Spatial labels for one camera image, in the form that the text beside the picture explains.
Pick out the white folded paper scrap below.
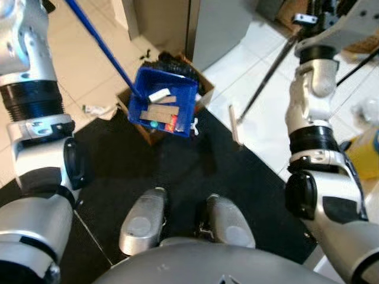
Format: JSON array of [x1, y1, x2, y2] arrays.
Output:
[[148, 89, 172, 102]]

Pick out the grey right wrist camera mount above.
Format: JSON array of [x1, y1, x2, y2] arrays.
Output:
[[302, 0, 379, 59]]

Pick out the grey metal panel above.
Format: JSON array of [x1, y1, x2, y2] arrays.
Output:
[[191, 0, 256, 72]]

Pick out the yellow lidded trash bin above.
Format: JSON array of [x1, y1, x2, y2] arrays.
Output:
[[345, 126, 379, 180]]

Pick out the silver robot leg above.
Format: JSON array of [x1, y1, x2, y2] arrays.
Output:
[[198, 192, 256, 249], [118, 186, 208, 256]]

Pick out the brown wooden panel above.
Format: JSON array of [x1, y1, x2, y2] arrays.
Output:
[[121, 0, 193, 59]]

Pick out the blue long-handled dustpan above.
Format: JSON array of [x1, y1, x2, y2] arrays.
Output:
[[64, 0, 200, 138]]

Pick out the silver robot right leg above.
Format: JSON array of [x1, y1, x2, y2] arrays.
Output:
[[198, 192, 256, 249]]

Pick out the brown cardboard box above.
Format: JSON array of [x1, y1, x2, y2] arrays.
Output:
[[341, 31, 379, 56]]

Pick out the black plastic bag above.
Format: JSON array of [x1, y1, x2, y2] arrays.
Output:
[[141, 51, 203, 79]]

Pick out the crumpled clear plastic wrap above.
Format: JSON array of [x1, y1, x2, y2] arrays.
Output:
[[352, 99, 379, 126]]

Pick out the white-headed broom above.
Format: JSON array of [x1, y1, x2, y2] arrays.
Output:
[[229, 27, 309, 146]]

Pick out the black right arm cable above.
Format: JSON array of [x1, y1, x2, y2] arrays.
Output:
[[336, 49, 379, 88]]

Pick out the silver robot left leg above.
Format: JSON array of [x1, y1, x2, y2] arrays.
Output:
[[118, 186, 208, 256]]

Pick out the grey robot torso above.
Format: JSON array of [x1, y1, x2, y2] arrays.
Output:
[[92, 244, 344, 284]]

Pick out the black floor mat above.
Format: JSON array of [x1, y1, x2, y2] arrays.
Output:
[[0, 106, 320, 284]]

